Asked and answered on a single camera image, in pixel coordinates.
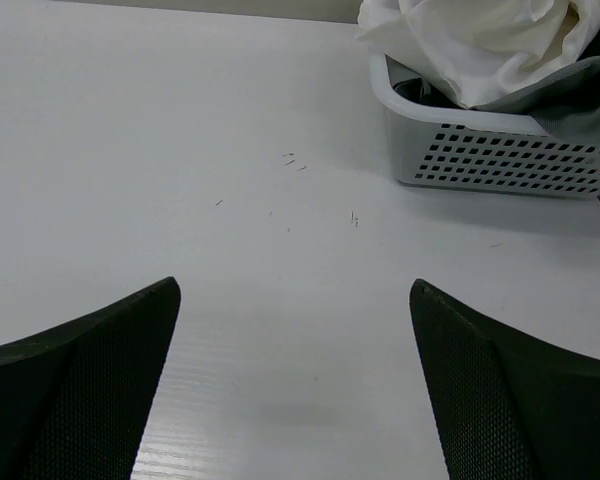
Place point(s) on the grey skirt in basket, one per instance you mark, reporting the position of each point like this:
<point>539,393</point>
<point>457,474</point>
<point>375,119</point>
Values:
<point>566,103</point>

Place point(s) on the white perforated plastic basket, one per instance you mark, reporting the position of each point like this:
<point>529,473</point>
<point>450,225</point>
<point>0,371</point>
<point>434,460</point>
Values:
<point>480,151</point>

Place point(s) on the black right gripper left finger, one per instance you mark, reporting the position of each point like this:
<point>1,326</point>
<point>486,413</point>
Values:
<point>75,398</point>

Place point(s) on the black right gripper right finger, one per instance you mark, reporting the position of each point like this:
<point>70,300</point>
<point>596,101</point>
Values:
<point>506,405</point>

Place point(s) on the white pleated skirt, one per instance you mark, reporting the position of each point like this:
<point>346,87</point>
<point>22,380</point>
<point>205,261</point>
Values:
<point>479,51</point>

